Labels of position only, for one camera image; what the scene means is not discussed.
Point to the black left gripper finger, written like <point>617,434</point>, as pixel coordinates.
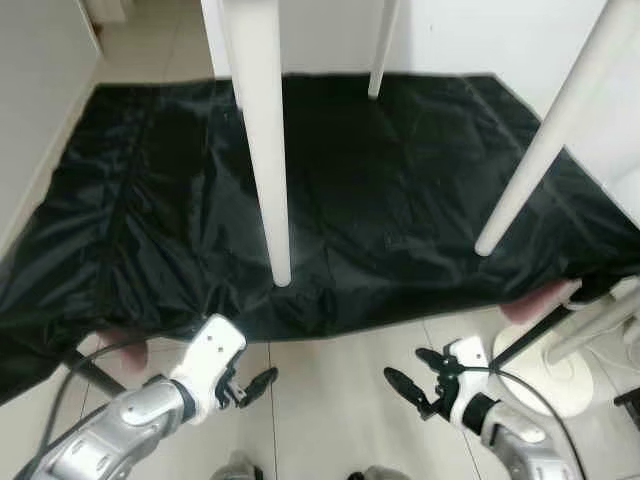
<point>261,382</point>

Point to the white tapered plastic table leg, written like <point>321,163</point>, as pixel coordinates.
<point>383,50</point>
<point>560,130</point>
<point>265,150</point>

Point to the grey robot left foot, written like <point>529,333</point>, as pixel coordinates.
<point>238,468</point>

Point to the grey robot foot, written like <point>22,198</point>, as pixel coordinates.
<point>238,468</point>
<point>375,474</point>

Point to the grey robot right foot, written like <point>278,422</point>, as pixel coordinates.
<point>375,474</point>

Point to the white round stand base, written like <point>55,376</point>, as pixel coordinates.
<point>550,375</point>

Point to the black table cloth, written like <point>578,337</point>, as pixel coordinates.
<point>400,200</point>

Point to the black plastic box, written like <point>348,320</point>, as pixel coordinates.
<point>628,405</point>

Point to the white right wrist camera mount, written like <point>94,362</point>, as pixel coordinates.
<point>470,385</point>

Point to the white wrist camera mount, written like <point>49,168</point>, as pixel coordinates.
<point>470,385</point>
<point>210,355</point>

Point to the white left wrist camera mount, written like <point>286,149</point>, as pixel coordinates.
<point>210,355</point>

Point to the black metal frame bar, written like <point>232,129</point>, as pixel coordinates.
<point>95,370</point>
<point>535,335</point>

